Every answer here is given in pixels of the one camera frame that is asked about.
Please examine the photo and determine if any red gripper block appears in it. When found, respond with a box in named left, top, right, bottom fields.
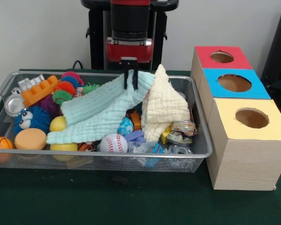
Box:
left=106, top=39, right=154, bottom=90

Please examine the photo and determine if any cream yellow cloth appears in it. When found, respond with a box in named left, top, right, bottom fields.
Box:
left=140, top=64, right=190, bottom=143

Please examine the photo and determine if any mint green cloth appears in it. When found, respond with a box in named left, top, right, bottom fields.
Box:
left=46, top=69, right=155, bottom=145

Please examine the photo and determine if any white baseball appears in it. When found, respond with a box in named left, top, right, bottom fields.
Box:
left=100, top=133, right=129, bottom=153

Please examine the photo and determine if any orange striped tiger plush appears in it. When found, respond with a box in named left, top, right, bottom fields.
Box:
left=77, top=142, right=96, bottom=152

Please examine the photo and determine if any shallow mesh bin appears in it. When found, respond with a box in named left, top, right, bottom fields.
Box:
left=0, top=71, right=214, bottom=173

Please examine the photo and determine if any wooden box with three holes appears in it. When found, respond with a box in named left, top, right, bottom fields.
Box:
left=190, top=46, right=281, bottom=192

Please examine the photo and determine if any crushed colourful can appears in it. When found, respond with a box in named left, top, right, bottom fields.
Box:
left=166, top=120, right=198, bottom=146

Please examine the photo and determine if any orange toy brick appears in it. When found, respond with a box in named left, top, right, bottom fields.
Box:
left=21, top=75, right=61, bottom=108

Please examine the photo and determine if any blue spiky ball with eyes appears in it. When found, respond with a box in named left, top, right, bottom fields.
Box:
left=13, top=105, right=52, bottom=136

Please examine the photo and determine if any orange foam disc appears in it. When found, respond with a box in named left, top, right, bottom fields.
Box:
left=14, top=128, right=47, bottom=150

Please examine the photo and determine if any dark green table cloth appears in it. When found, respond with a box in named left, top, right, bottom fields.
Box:
left=0, top=68, right=281, bottom=225

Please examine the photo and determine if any small orange basketball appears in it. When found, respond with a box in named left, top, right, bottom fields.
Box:
left=0, top=136, right=15, bottom=164

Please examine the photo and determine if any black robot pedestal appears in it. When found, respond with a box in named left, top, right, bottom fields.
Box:
left=81, top=0, right=180, bottom=71

